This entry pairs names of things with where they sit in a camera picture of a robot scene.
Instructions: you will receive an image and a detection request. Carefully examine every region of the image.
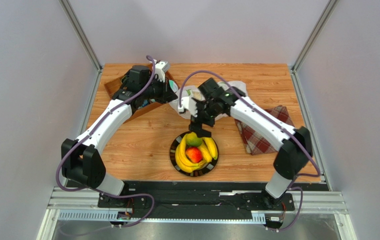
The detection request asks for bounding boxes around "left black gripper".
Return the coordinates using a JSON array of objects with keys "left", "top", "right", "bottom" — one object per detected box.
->
[{"left": 141, "top": 76, "right": 178, "bottom": 105}]

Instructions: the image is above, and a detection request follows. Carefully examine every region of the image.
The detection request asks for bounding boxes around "round patterned ceramic plate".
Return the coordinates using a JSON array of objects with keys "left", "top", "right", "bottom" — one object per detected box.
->
[{"left": 169, "top": 131, "right": 219, "bottom": 177}]

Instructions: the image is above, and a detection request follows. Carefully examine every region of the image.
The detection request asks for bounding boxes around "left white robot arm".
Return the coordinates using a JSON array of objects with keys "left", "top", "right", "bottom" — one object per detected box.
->
[{"left": 56, "top": 60, "right": 177, "bottom": 196}]

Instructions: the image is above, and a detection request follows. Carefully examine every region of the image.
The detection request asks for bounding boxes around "red plaid cloth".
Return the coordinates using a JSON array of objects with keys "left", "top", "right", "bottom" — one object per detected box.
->
[{"left": 235, "top": 105, "right": 295, "bottom": 156}]

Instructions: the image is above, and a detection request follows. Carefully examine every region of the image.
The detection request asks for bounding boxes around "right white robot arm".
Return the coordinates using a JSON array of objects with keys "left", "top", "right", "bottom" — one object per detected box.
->
[{"left": 178, "top": 78, "right": 312, "bottom": 209}]

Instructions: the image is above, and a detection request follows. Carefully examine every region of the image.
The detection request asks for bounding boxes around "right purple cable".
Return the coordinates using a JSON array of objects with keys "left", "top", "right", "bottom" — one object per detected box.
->
[{"left": 178, "top": 69, "right": 322, "bottom": 233}]

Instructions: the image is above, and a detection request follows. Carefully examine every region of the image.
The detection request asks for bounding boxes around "wooden divided tray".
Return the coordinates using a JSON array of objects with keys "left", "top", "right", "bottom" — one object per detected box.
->
[{"left": 104, "top": 64, "right": 175, "bottom": 121}]

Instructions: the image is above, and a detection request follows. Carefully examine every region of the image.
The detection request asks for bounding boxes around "purple cable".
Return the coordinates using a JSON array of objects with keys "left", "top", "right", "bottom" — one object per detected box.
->
[
  {"left": 178, "top": 69, "right": 322, "bottom": 233},
  {"left": 55, "top": 54, "right": 157, "bottom": 231}
]

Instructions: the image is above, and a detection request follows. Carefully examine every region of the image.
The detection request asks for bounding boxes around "green fake mango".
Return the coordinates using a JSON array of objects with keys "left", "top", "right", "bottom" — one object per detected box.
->
[{"left": 185, "top": 132, "right": 203, "bottom": 147}]

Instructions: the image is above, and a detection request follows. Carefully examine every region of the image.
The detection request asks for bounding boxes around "yellow banana bunch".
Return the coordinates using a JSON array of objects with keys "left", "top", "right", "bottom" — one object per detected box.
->
[
  {"left": 175, "top": 135, "right": 207, "bottom": 174},
  {"left": 198, "top": 137, "right": 219, "bottom": 163}
]

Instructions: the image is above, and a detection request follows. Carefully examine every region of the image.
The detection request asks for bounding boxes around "red fake apple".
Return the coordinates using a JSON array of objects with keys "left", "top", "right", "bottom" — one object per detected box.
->
[{"left": 185, "top": 146, "right": 203, "bottom": 164}]

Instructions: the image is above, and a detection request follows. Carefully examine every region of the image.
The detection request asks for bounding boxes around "white plastic bag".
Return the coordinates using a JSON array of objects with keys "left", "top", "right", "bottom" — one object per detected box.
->
[{"left": 169, "top": 80, "right": 248, "bottom": 121}]

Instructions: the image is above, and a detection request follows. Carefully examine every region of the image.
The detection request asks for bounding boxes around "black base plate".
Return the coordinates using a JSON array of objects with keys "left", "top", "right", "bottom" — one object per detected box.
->
[{"left": 97, "top": 181, "right": 297, "bottom": 220}]

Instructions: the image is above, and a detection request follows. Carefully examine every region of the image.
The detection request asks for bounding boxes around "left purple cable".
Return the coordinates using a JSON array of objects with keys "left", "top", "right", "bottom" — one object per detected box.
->
[{"left": 55, "top": 54, "right": 157, "bottom": 231}]

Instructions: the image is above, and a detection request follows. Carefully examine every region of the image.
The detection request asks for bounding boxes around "aluminium frame rail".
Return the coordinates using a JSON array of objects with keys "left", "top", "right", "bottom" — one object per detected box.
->
[{"left": 37, "top": 183, "right": 356, "bottom": 240}]

